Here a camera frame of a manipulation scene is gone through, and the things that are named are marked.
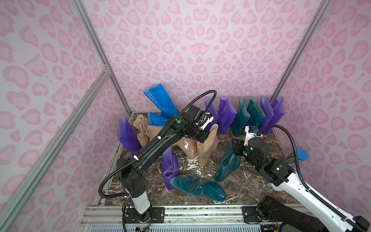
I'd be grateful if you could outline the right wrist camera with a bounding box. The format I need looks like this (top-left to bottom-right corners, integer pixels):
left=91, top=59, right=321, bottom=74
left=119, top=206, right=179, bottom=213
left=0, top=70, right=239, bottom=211
left=244, top=126, right=259, bottom=147

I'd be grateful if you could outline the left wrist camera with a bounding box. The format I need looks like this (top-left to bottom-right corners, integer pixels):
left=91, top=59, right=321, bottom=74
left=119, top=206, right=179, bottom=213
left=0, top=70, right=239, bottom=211
left=186, top=105, right=214, bottom=130

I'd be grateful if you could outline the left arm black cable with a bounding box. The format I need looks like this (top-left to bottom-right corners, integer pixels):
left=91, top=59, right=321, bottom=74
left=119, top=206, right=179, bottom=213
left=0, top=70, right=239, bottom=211
left=98, top=89, right=217, bottom=232

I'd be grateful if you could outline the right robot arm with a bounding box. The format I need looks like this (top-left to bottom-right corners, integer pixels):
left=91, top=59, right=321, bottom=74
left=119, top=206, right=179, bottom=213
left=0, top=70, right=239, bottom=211
left=232, top=137, right=370, bottom=232

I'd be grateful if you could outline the beige rain boot lying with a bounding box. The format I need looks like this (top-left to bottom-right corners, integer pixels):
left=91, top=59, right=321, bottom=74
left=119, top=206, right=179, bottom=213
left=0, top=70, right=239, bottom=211
left=146, top=124, right=198, bottom=160

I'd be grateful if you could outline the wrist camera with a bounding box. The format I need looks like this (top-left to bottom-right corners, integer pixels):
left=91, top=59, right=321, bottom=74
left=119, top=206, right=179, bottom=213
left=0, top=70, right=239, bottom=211
left=186, top=105, right=214, bottom=130
left=244, top=126, right=259, bottom=147

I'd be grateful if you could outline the aluminium corner post right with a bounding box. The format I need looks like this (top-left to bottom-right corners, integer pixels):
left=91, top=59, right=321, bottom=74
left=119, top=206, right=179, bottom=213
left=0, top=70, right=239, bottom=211
left=270, top=0, right=333, bottom=103

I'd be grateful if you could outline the aluminium corner post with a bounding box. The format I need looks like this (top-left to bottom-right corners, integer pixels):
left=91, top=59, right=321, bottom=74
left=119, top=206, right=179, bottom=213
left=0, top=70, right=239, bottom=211
left=270, top=0, right=333, bottom=103
left=70, top=0, right=132, bottom=116

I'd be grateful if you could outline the dark green rain boot lying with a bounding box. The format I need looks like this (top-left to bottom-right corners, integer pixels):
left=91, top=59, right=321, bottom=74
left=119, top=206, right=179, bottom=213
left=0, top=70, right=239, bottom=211
left=170, top=175, right=227, bottom=202

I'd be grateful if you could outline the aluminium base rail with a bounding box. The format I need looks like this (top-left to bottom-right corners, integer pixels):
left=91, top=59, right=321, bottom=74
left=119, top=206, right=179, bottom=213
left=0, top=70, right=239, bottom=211
left=78, top=205, right=281, bottom=232

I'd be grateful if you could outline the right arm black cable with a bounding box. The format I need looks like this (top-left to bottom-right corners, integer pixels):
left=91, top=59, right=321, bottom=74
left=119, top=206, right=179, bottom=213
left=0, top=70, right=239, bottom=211
left=256, top=124, right=369, bottom=232

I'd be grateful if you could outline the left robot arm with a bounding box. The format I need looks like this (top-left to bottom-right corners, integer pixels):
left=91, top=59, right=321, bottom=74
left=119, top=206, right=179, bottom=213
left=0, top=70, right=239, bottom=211
left=118, top=117, right=210, bottom=222

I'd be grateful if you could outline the aluminium diagonal beam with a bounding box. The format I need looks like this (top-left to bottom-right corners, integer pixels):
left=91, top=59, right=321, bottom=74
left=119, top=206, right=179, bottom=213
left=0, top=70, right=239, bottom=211
left=1, top=71, right=110, bottom=232

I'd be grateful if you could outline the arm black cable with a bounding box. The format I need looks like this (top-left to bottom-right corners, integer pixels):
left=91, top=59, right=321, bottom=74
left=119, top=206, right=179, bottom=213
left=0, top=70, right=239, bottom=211
left=256, top=124, right=369, bottom=232
left=98, top=89, right=217, bottom=232

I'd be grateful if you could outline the aluminium corner post left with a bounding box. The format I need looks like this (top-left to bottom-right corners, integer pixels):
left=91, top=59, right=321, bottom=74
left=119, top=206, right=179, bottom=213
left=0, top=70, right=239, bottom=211
left=70, top=0, right=132, bottom=116

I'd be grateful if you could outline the beige rain boot upright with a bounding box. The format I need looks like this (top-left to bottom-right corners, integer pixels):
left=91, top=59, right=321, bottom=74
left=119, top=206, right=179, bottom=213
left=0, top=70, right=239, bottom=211
left=197, top=124, right=219, bottom=166

